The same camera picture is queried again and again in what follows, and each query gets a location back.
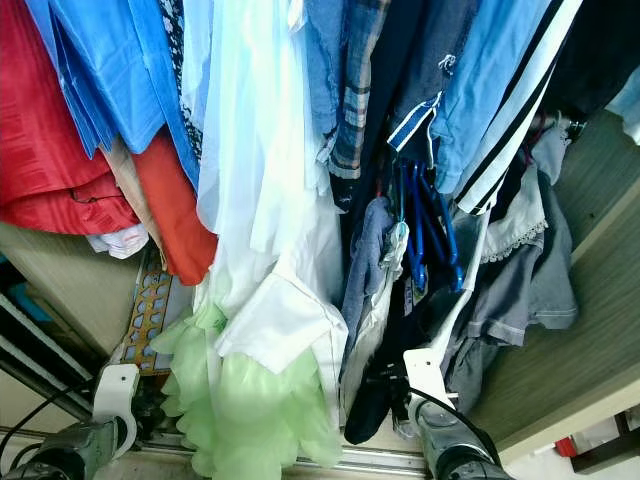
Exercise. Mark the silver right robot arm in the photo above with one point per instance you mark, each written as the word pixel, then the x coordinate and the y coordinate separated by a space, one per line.
pixel 455 445

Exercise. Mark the black garment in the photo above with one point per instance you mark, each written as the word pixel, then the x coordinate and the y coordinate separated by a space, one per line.
pixel 375 400

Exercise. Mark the light green sheer garment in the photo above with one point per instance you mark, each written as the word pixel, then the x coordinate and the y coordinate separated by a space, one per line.
pixel 240 420

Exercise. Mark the patterned fabric strip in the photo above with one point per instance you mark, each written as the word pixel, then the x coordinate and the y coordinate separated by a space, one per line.
pixel 145 310

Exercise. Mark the grey-blue garment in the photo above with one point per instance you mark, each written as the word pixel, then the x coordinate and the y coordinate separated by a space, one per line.
pixel 365 270

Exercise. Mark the wardrobe sliding door track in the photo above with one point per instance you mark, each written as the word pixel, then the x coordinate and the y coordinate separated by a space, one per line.
pixel 25 330

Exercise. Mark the blue plastic clothes hanger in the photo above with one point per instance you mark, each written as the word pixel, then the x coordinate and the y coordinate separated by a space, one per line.
pixel 412 230

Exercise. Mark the grey garment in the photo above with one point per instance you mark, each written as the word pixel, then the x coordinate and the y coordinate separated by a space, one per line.
pixel 520 290

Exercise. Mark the small white cloth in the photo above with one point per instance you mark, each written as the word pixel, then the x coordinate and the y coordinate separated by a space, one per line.
pixel 120 242

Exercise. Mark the orange garment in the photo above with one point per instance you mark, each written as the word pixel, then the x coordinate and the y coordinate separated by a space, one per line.
pixel 175 220

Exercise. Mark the white lace-trimmed garment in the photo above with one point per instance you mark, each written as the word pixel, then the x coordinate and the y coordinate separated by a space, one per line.
pixel 518 225

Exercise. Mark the beige garment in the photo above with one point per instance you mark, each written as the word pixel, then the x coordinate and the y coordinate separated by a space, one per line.
pixel 125 185

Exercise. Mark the white shirt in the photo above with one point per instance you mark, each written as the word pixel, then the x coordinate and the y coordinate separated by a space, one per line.
pixel 270 180

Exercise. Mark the plaid shirt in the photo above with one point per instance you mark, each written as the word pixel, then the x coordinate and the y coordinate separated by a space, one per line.
pixel 355 90

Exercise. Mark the red garment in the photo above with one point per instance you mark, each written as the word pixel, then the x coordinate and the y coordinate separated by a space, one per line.
pixel 60 120

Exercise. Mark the light blue striped shirt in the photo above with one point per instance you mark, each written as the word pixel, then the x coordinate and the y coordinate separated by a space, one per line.
pixel 500 90

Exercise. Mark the dark denim garment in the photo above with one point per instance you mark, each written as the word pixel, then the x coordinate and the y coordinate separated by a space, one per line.
pixel 435 60

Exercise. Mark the dark floral print garment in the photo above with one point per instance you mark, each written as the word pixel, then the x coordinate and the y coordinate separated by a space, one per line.
pixel 182 40

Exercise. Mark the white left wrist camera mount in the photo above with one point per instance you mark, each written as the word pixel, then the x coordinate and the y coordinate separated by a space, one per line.
pixel 117 395

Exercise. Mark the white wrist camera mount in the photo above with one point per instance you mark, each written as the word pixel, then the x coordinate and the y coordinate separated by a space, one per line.
pixel 117 395
pixel 428 375

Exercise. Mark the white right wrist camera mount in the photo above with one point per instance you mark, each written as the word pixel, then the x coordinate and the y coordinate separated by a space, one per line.
pixel 428 375

